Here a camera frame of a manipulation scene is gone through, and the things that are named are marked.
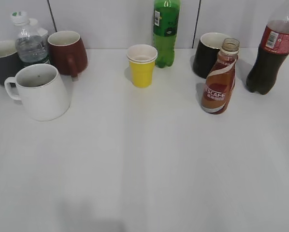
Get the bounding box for brown Nescafe coffee bottle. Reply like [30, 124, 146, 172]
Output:
[201, 38, 240, 114]

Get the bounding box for white ceramic mug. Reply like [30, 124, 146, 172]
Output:
[4, 63, 71, 121]

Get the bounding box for yellow paper cup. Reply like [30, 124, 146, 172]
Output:
[127, 44, 158, 88]

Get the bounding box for black ceramic mug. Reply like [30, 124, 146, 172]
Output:
[193, 32, 230, 79]

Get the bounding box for red-brown ceramic mug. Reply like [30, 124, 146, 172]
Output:
[47, 31, 88, 78]

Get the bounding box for green soda bottle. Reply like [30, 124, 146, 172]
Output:
[153, 0, 181, 68]

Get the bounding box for clear water bottle green label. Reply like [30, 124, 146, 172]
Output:
[11, 11, 50, 67]

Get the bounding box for white bottle behind water bottle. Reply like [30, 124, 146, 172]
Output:
[29, 18, 49, 45]

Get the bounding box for dark green ceramic mug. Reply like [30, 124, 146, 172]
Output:
[0, 40, 24, 86]

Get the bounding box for cola bottle red label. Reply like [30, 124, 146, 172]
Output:
[246, 0, 289, 95]

